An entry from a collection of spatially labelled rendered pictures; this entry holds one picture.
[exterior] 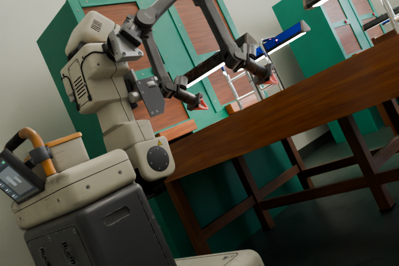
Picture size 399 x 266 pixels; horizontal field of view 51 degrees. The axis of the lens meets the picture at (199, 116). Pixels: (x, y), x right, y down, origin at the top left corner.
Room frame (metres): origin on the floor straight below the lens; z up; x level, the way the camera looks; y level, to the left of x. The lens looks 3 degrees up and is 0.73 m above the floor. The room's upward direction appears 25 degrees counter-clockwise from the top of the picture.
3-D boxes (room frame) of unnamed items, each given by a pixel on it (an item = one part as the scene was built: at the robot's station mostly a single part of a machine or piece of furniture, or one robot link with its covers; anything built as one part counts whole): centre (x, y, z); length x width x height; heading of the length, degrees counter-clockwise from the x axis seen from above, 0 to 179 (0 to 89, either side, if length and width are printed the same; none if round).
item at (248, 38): (2.31, -0.18, 1.08); 0.62 x 0.08 x 0.07; 44
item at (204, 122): (3.06, 0.11, 0.42); 1.36 x 0.55 x 0.84; 134
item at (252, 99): (3.06, -0.32, 0.83); 0.30 x 0.06 x 0.07; 134
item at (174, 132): (2.58, 0.17, 0.83); 0.30 x 0.06 x 0.07; 134
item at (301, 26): (2.70, -0.58, 1.08); 0.62 x 0.08 x 0.07; 44
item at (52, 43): (3.06, 0.11, 1.32); 1.36 x 0.55 x 0.95; 134
